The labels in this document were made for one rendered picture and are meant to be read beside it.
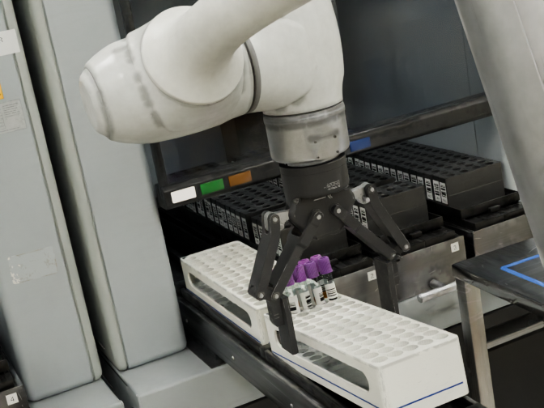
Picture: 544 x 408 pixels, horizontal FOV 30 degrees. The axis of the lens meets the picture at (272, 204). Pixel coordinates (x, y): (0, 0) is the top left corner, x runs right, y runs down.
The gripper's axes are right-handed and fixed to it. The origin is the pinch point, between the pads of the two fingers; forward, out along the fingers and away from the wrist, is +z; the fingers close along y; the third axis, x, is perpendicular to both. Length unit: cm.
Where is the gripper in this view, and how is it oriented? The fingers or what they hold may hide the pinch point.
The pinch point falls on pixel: (340, 323)
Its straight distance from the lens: 119.9
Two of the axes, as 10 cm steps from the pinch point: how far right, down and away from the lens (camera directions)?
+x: -4.2, -1.8, 8.9
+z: 1.8, 9.5, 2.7
